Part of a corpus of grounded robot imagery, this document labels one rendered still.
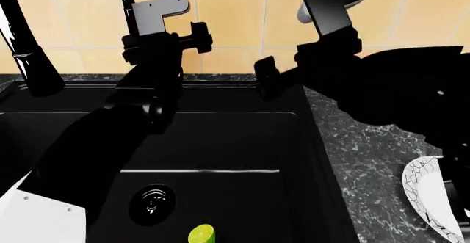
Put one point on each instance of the green lime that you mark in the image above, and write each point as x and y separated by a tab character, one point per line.
201	234

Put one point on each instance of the black round sink drain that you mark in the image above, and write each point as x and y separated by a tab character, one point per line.
152	204

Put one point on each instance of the dark L-shaped camera bracket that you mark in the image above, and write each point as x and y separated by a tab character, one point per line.
328	10

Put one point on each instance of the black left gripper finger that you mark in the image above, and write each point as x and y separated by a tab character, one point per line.
200	29
204	44

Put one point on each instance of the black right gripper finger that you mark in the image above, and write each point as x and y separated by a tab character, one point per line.
266	68
271	87

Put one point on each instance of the black gooseneck sink faucet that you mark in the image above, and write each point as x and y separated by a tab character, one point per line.
40	72

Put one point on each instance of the grey L-shaped camera bracket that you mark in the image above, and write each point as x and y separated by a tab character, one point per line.
150	17

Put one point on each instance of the white crackle pattern bowl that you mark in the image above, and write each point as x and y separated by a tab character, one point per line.
422	188

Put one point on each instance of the black sink basin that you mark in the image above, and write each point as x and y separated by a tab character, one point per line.
235	141

